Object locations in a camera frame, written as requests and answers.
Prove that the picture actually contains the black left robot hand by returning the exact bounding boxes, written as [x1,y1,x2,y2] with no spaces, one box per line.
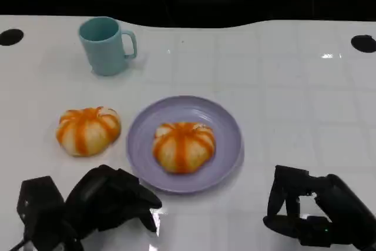
[63,164,163,240]

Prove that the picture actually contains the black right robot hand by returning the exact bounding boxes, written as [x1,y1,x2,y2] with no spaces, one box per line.
[262,165,376,251]

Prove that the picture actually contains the orange and white bread roll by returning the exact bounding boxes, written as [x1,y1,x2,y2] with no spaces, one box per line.
[56,106,122,158]
[152,121,217,175]

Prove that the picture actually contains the lilac plate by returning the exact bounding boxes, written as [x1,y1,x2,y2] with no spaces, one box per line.
[126,95,244,195]

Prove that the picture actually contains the pale green mug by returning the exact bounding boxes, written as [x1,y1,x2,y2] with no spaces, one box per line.
[78,16,138,76]

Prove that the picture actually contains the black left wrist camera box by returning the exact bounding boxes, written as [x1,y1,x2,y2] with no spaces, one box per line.
[16,176,85,251]

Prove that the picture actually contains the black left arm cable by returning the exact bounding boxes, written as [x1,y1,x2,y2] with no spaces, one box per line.
[8,239,30,251]

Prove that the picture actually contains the black table cable hole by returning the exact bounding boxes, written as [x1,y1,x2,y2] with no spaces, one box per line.
[0,29,24,47]
[350,34,376,53]

